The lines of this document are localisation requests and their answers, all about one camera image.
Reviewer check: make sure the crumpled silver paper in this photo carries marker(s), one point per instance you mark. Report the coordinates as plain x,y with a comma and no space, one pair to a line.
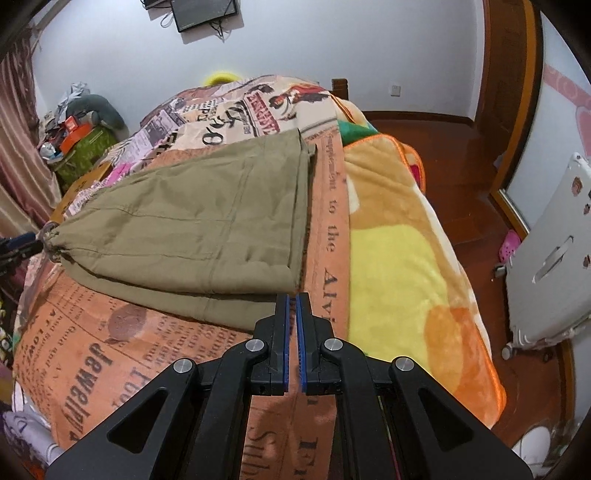
71,97

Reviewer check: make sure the large black wall television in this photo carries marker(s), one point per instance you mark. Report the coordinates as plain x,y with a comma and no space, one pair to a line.
156,3

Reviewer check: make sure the white cloth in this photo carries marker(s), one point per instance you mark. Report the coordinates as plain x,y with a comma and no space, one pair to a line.
27,434

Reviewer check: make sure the striped pink curtain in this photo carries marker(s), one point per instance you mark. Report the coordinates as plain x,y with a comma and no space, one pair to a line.
18,138

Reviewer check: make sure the small black wall monitor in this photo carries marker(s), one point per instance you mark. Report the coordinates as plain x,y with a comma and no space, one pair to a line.
203,14

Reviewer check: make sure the white panel with pink print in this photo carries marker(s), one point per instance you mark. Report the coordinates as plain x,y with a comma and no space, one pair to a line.
558,115

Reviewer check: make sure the dark patterned cloth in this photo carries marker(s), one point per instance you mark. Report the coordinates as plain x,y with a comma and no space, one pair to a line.
7,327

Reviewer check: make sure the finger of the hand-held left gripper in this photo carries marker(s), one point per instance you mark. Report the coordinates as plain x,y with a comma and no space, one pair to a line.
21,239
25,251

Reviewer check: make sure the wooden bed post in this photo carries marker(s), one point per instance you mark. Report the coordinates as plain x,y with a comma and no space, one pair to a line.
340,87

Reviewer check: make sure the yellow orange plush blanket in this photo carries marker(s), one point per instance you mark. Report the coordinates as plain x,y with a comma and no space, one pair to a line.
392,258

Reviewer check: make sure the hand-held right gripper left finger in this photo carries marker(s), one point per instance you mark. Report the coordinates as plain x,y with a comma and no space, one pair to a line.
287,332

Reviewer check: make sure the green patterned bag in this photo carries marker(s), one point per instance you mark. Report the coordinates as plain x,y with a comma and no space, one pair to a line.
85,154

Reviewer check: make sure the olive green pants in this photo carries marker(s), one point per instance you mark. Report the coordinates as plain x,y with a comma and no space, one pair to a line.
184,221

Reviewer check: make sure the white wall socket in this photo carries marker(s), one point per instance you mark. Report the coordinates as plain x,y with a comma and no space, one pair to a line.
395,90

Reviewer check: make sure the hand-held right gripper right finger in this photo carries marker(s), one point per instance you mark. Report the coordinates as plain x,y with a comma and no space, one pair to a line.
302,332

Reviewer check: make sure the grey pillow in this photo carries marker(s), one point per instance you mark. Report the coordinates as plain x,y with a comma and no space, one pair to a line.
99,110

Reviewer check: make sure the pink shoe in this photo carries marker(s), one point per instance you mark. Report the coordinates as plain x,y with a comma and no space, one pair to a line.
510,247

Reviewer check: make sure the wooden door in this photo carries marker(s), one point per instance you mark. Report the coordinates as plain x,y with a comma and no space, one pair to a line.
508,92

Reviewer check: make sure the newspaper print blanket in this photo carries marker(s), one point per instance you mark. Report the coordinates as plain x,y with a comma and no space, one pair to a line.
92,350

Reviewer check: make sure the orange box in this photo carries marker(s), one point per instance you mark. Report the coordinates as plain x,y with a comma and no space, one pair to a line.
76,134

